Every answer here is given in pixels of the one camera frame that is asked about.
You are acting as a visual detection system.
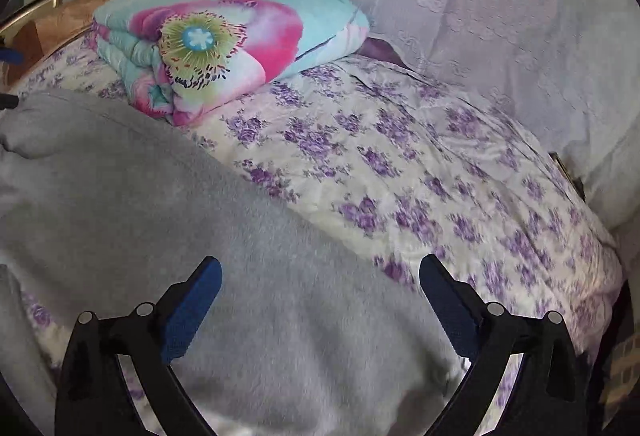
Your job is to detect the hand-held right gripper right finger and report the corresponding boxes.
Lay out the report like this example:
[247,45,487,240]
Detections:
[419,254,590,436]

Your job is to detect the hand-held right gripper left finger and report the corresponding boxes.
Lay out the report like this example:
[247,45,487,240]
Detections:
[54,255,223,436]

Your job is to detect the grey pants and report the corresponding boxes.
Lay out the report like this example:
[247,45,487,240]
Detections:
[0,87,463,436]

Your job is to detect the wooden headboard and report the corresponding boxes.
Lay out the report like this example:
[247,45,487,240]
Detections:
[0,0,186,84]

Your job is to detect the purple floral bed sheet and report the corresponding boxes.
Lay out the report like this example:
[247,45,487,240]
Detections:
[10,28,626,436]

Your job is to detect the folded floral quilt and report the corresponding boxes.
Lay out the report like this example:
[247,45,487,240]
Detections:
[92,0,371,127]

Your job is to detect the white lace curtain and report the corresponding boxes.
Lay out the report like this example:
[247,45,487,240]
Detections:
[150,0,640,237]

